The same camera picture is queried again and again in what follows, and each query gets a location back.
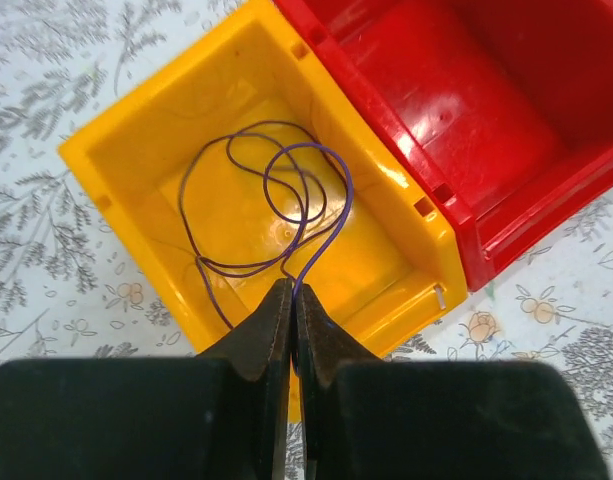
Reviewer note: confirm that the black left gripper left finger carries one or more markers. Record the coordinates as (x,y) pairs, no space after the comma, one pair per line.
(221,414)

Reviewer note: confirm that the yellow plastic bin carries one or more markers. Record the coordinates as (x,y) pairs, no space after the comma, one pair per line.
(243,160)

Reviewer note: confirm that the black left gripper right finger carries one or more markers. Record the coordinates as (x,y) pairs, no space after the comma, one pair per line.
(367,418)

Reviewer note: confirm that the floral table mat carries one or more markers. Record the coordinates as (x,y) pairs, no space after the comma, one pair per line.
(68,287)

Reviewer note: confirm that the red plastic bin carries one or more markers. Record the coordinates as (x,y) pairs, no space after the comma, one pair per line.
(501,110)

